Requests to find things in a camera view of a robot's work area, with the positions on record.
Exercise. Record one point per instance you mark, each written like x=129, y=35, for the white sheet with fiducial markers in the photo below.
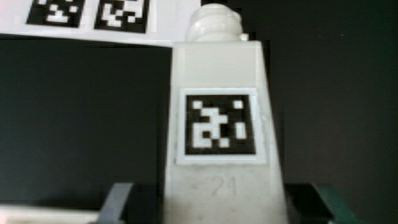
x=127, y=21

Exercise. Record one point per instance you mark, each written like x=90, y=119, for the white table leg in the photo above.
x=223, y=184

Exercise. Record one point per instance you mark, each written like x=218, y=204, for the white square tabletop with sockets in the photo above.
x=38, y=215

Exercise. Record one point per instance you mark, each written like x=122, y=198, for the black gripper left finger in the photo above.
x=131, y=204

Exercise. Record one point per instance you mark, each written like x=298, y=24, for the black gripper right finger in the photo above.
x=317, y=206

